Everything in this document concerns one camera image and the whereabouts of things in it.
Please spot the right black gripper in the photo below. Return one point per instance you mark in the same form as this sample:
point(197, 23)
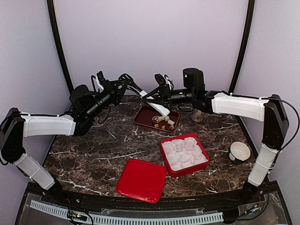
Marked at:
point(165, 96)

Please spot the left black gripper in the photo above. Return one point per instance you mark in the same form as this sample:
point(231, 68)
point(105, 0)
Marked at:
point(116, 93)

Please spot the metal tongs white handles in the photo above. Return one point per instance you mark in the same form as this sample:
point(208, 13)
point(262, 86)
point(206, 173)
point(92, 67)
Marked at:
point(159, 108)

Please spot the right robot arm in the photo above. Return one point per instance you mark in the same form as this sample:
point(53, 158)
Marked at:
point(268, 110)

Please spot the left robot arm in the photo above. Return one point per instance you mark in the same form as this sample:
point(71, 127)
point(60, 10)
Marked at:
point(18, 125)

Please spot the dark red tray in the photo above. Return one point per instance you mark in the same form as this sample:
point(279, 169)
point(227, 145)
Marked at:
point(146, 113)

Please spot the cream mug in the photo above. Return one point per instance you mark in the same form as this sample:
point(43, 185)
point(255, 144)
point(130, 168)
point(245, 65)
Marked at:
point(197, 115)

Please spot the red box with liners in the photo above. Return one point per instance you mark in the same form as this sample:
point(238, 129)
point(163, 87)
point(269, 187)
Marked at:
point(183, 155)

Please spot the red box lid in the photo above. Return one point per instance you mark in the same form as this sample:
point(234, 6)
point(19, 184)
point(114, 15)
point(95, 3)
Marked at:
point(141, 180)

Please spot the white bowl dark base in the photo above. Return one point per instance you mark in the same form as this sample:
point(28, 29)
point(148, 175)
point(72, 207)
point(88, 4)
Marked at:
point(239, 153)

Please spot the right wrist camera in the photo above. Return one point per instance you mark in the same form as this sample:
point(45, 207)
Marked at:
point(193, 77)

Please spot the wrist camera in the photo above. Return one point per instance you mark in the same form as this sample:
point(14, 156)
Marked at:
point(193, 77)
point(81, 97)

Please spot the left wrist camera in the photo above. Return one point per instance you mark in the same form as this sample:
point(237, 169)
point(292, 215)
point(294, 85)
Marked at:
point(81, 97)

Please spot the left black frame post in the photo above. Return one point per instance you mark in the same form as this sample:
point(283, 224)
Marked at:
point(58, 45)

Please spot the black frame post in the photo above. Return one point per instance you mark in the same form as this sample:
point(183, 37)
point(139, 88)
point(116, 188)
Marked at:
point(58, 45)
point(243, 45)

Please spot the right black frame post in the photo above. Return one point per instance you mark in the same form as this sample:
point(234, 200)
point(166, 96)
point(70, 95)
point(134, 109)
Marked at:
point(243, 45)

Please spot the grey cable duct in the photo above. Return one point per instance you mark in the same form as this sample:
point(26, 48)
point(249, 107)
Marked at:
point(129, 217)

